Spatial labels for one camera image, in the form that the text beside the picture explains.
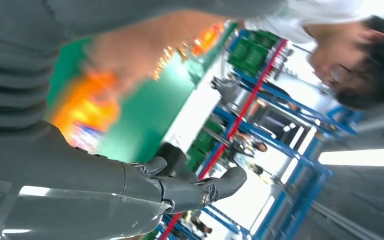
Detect fluorescent ceiling light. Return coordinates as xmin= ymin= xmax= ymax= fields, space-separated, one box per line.
xmin=317 ymin=148 xmax=384 ymax=168

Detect red post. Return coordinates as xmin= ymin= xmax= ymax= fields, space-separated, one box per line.
xmin=160 ymin=39 xmax=289 ymax=240

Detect person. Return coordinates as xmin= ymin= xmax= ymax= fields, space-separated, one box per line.
xmin=85 ymin=0 xmax=384 ymax=112

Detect green storage crate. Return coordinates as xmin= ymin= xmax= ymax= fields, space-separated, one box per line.
xmin=227 ymin=29 xmax=281 ymax=78
xmin=185 ymin=119 xmax=226 ymax=173

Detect blue metal shelving rack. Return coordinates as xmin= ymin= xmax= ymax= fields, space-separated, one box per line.
xmin=155 ymin=28 xmax=365 ymax=240

